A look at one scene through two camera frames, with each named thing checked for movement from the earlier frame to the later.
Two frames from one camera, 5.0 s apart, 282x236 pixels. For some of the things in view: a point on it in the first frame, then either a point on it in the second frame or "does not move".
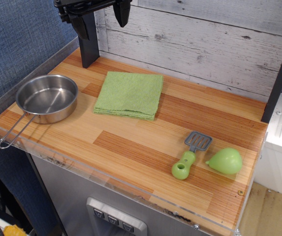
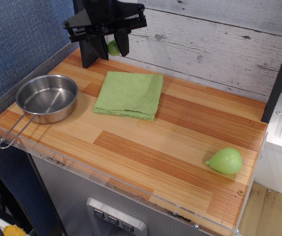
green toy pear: x=227 y=160 does not move
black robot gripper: x=67 y=8 to x=102 y=17
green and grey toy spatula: x=181 y=170 to x=112 y=48
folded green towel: x=130 y=95 does not move
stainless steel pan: x=51 y=99 does not move
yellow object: x=14 y=230 does not move
